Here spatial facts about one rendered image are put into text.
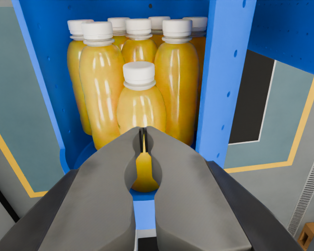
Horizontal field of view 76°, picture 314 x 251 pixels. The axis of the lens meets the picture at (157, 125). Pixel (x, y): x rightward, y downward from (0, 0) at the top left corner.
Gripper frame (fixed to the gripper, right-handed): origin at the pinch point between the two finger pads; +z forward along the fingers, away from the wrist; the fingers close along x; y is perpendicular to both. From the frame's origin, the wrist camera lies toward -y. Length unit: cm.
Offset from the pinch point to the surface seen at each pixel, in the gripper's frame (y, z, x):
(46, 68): 0.7, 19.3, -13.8
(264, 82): 38, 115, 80
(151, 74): 0.4, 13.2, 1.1
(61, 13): -6.0, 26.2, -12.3
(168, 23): -4.8, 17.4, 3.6
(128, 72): -0.1, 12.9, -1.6
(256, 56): 21, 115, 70
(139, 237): 62, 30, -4
